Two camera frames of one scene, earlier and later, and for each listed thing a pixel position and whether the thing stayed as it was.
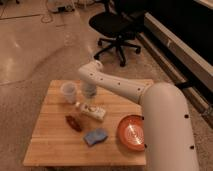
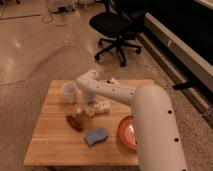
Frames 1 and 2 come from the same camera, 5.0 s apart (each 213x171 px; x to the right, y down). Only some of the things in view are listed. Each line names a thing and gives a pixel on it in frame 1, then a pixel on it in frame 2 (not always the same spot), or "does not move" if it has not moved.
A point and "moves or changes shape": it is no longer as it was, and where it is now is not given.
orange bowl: x=131 y=132 does not move
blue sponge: x=95 y=136 does not move
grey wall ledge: x=189 y=66 does not move
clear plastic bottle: x=94 y=110 moves or changes shape
